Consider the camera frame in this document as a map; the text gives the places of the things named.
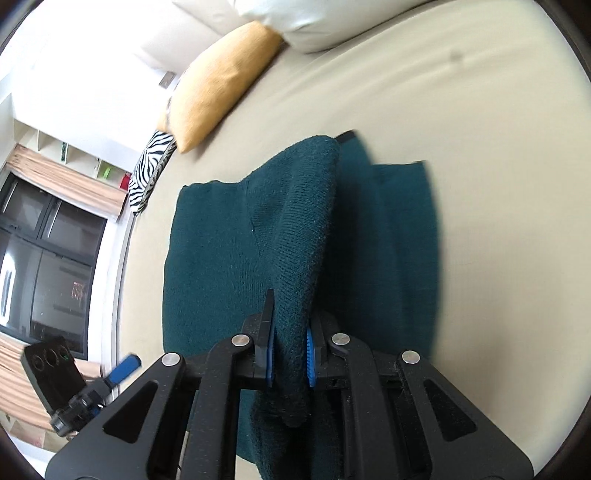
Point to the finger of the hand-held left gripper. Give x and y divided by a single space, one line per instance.
124 368

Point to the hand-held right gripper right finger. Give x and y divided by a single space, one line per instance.
310 364

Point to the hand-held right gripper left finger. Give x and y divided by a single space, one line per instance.
270 376

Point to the dark green knit sweater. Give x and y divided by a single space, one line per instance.
207 254

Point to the red box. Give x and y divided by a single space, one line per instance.
125 181

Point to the zebra print pillow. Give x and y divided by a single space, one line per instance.
147 175

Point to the bed with beige sheet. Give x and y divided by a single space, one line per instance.
461 138

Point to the yellow pillow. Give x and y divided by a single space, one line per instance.
217 83

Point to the white rolled duvet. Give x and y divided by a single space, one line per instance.
314 23

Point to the white wall shelf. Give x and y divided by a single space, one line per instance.
51 143

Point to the grey wall switch panel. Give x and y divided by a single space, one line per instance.
168 79

